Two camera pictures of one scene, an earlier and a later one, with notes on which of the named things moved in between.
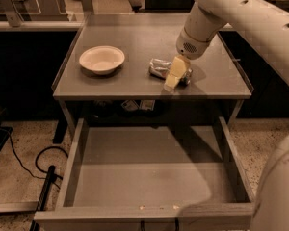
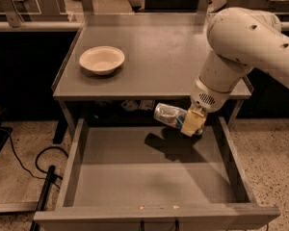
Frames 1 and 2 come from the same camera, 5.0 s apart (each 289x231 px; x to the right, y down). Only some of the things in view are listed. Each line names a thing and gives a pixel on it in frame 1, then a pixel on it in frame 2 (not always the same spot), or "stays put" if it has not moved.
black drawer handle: (176, 224) stays put
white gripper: (192, 46) -> (204, 96)
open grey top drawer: (155, 178) stays put
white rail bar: (36, 25) stays put
